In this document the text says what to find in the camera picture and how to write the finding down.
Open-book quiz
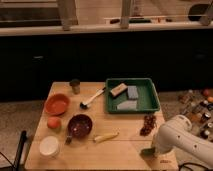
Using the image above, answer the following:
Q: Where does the green pepper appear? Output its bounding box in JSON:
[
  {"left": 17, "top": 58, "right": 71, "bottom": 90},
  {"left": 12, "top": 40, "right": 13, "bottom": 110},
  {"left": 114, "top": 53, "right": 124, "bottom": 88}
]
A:
[{"left": 140, "top": 147, "right": 155, "bottom": 156}]

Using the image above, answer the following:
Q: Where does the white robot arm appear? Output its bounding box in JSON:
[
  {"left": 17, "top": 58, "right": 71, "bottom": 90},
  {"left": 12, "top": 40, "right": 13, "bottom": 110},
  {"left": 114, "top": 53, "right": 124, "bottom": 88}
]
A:
[{"left": 152, "top": 115, "right": 213, "bottom": 168}]

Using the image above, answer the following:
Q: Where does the dark purple bowl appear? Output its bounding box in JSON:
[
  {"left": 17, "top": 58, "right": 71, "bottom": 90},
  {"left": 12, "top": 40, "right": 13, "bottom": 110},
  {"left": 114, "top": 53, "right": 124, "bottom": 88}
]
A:
[{"left": 67, "top": 114, "right": 93, "bottom": 139}]

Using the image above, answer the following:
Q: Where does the orange bowl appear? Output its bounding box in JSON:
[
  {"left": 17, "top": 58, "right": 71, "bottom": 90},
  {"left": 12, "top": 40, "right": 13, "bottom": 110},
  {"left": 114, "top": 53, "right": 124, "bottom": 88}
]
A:
[{"left": 44, "top": 94, "right": 70, "bottom": 116}]

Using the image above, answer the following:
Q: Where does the wooden block brush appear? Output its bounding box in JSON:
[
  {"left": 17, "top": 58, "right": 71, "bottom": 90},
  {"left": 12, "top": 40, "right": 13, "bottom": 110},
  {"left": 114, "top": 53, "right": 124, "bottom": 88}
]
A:
[{"left": 110, "top": 83, "right": 127, "bottom": 97}]

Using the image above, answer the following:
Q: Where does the green plastic tray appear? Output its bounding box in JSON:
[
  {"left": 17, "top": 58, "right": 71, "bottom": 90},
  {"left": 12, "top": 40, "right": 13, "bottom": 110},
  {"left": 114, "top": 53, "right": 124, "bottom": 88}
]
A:
[{"left": 105, "top": 78, "right": 160, "bottom": 114}]

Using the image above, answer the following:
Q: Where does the grey sponge upper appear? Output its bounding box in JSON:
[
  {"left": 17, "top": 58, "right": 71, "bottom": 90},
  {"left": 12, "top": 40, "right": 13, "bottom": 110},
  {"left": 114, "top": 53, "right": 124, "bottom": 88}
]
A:
[{"left": 127, "top": 86, "right": 138, "bottom": 100}]

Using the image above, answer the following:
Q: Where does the grey sponge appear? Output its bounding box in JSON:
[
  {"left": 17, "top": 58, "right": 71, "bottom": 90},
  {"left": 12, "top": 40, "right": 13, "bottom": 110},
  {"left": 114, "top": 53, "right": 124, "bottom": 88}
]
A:
[
  {"left": 117, "top": 100, "right": 137, "bottom": 110},
  {"left": 127, "top": 86, "right": 138, "bottom": 100}
]

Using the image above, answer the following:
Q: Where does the grey sponge lower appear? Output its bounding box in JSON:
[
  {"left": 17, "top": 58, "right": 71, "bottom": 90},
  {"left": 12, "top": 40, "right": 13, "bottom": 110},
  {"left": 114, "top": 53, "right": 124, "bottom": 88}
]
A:
[{"left": 117, "top": 100, "right": 137, "bottom": 110}]

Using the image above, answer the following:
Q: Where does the yellow banana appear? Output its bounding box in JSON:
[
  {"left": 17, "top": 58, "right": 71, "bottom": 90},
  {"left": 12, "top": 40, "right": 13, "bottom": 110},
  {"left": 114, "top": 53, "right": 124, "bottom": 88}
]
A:
[{"left": 93, "top": 133, "right": 119, "bottom": 143}]

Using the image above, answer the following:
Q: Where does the red grape bunch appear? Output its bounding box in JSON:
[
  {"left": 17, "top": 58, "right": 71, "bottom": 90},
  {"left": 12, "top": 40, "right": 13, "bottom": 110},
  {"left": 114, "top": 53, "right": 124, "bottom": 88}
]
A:
[{"left": 140, "top": 115, "right": 156, "bottom": 136}]

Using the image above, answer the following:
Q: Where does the orange fruit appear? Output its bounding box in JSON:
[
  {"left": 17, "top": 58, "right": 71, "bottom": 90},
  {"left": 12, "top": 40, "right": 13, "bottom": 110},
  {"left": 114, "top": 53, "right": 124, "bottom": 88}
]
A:
[{"left": 47, "top": 116, "right": 61, "bottom": 130}]

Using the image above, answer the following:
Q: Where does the small dark utensil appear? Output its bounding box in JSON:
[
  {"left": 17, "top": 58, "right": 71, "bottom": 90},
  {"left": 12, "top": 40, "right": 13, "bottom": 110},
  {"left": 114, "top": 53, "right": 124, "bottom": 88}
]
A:
[{"left": 65, "top": 135, "right": 73, "bottom": 145}]

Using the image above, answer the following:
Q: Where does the black stand pole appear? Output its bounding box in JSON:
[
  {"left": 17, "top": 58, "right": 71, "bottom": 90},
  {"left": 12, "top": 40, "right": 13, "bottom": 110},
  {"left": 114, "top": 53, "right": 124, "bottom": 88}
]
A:
[{"left": 12, "top": 130, "right": 27, "bottom": 171}]

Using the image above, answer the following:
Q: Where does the white handled dish brush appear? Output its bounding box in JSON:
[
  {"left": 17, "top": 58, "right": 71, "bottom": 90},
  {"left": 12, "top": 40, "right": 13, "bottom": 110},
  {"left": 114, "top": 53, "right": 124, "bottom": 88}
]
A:
[{"left": 80, "top": 87, "right": 106, "bottom": 109}]

